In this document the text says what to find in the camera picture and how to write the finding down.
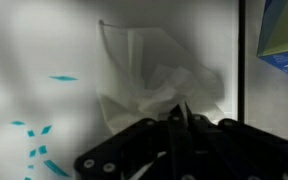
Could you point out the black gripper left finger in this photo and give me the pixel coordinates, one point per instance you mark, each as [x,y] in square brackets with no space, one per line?
[124,154]

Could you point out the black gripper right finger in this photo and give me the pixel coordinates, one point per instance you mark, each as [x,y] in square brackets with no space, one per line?
[247,152]

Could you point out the white tissue wipe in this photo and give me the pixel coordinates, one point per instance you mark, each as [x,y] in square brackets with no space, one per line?
[144,73]

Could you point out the black framed white board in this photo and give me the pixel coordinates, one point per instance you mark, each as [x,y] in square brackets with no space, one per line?
[49,107]

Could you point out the blue tissue box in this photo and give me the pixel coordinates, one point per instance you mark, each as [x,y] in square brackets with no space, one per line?
[273,40]

